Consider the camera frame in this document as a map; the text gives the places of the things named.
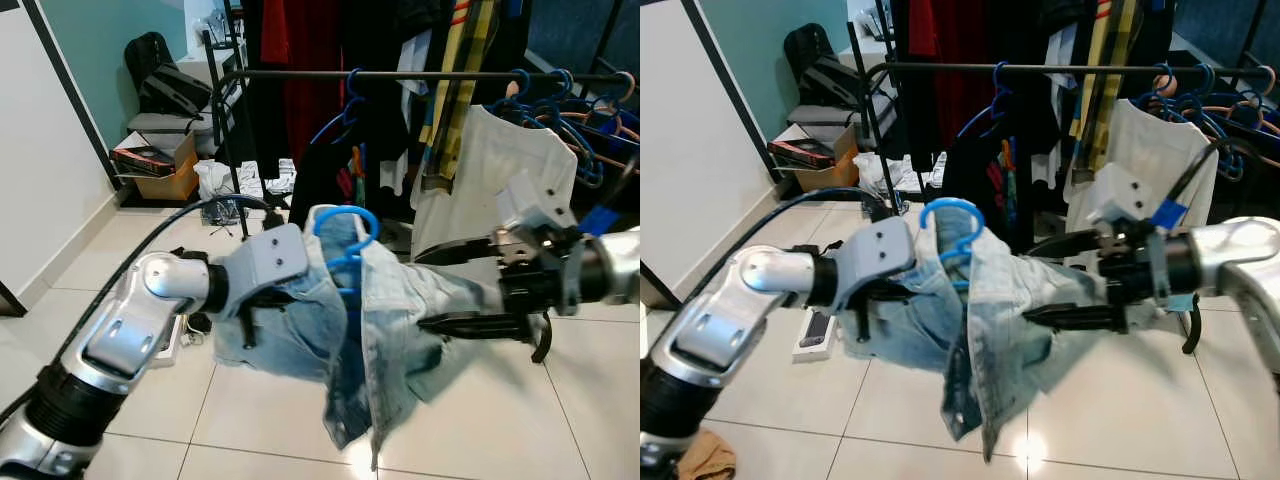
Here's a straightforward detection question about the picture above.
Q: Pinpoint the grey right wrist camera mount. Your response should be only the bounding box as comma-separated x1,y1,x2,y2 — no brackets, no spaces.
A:
1085,165,1166,229
497,172,579,239

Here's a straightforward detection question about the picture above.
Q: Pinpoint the yellow plaid shirt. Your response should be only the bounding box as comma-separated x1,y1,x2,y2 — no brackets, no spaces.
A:
1070,0,1136,171
418,0,501,191

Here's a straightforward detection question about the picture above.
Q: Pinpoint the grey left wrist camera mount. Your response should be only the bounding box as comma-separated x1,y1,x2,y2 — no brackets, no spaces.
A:
835,215,916,313
222,222,311,321

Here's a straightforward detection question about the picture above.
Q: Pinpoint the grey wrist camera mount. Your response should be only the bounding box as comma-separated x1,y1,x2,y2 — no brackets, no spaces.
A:
222,222,311,321
835,215,916,313
497,172,579,239
1085,165,1166,229

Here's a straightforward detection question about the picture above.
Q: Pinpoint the blue plastic hanger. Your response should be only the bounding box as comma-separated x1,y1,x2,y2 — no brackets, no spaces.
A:
958,62,1016,141
1150,60,1280,176
920,198,986,291
310,68,369,146
313,205,381,296
505,68,641,186

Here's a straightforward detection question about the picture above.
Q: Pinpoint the white game console box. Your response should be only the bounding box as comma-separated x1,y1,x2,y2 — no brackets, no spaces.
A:
150,315,191,353
795,308,839,363

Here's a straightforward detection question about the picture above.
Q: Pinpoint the white plastic bag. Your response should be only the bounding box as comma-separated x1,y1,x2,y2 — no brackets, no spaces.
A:
195,158,241,201
855,152,901,196

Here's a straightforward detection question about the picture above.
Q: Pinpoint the black backpack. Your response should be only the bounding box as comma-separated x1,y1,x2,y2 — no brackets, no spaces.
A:
125,32,206,116
785,22,866,106

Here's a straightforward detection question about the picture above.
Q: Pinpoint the black metal clothes rack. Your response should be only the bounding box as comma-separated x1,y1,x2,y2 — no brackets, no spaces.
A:
860,25,1280,356
205,30,641,363

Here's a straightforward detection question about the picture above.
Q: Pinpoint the white t-shirt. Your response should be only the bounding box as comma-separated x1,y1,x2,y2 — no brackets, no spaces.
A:
410,105,579,261
1065,98,1219,241

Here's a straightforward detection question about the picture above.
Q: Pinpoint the tan cloth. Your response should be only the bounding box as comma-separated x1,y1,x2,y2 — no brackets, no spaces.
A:
678,430,739,480

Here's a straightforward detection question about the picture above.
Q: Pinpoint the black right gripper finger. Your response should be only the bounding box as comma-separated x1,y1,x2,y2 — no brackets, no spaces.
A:
1025,230,1106,259
415,238,503,267
1022,303,1106,333
420,312,506,341

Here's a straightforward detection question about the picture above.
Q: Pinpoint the red hanging garment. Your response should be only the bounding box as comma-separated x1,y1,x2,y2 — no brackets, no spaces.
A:
260,0,346,166
910,0,991,151

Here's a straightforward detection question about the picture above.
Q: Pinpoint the black printed t-shirt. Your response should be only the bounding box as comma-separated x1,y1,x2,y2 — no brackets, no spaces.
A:
290,100,401,226
945,100,1046,226

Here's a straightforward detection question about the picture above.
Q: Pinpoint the cardboard box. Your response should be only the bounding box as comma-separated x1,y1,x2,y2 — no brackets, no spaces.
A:
795,150,856,193
135,150,201,201

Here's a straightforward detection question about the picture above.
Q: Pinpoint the salmon plastic hanger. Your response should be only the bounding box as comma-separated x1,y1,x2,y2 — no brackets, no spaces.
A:
505,75,641,151
1150,62,1280,141

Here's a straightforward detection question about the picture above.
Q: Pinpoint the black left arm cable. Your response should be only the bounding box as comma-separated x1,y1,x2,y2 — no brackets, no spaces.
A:
690,185,891,301
0,195,281,426

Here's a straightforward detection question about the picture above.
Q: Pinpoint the light denim jacket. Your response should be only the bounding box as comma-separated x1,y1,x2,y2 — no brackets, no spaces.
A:
212,205,521,471
835,200,1141,463

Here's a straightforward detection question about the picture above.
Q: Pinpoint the red black flat box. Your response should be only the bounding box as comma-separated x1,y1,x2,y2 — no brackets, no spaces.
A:
768,138,836,169
110,145,176,179

